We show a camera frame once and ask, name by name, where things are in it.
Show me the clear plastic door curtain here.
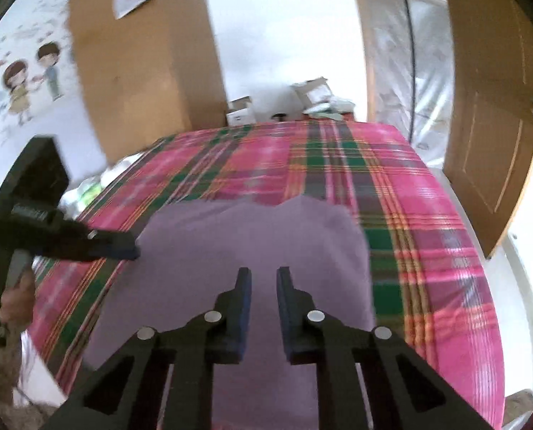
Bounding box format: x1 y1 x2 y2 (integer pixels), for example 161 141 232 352
367 0 455 162

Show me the green tissue packet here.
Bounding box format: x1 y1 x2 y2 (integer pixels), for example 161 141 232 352
78 183 101 204

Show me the white parcel bag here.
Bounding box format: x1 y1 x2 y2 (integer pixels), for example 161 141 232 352
302 96 354 121

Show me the cartoon children wall sticker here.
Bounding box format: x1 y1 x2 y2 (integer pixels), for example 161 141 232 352
0 0 74 139

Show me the wooden door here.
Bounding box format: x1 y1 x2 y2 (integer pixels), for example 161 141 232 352
441 0 533 258

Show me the wooden door frame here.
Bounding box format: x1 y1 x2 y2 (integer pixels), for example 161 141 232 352
347 0 384 121

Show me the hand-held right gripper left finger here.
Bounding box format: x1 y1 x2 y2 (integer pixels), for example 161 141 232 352
40 266 253 430

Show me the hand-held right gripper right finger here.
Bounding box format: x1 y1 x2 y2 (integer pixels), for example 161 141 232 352
276 266 495 430

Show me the purple fleece garment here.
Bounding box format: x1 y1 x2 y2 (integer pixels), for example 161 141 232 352
82 196 377 430

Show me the wooden wardrobe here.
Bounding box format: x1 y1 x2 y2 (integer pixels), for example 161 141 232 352
67 0 229 166

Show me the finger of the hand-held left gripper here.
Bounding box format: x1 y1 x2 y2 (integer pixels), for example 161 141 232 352
87 230 141 261

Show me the white cardboard box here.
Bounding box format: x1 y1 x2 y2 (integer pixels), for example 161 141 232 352
226 96 256 127

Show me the black curtain strip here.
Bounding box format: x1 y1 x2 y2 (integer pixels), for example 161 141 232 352
394 0 417 144

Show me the person's left hand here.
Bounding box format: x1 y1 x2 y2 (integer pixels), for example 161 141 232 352
2 273 36 328

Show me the brown cardboard box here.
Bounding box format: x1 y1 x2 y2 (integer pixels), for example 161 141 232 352
292 77 332 110

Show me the pink green plaid bed sheet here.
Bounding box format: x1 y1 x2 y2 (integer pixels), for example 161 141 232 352
27 121 505 430

